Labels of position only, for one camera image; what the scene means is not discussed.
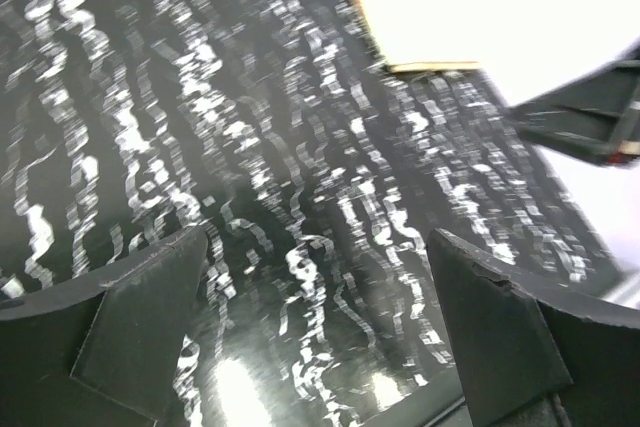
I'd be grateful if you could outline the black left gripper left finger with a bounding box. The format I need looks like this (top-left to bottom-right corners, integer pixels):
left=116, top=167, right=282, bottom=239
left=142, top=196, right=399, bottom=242
left=71, top=227, right=208, bottom=420

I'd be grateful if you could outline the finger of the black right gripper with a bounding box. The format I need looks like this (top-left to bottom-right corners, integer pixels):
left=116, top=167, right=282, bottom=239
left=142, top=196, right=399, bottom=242
left=507, top=59, right=639, bottom=166

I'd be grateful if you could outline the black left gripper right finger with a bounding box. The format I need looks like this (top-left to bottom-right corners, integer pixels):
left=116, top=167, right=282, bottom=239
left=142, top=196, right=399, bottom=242
left=427, top=229, right=572, bottom=426

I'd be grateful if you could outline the white folded cloth stack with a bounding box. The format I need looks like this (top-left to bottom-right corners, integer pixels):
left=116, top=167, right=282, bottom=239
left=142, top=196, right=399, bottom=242
left=349, top=0, right=640, bottom=68

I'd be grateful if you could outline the wooden board under cloth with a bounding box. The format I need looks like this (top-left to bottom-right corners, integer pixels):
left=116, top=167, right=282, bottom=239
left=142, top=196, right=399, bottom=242
left=353, top=0, right=480, bottom=73

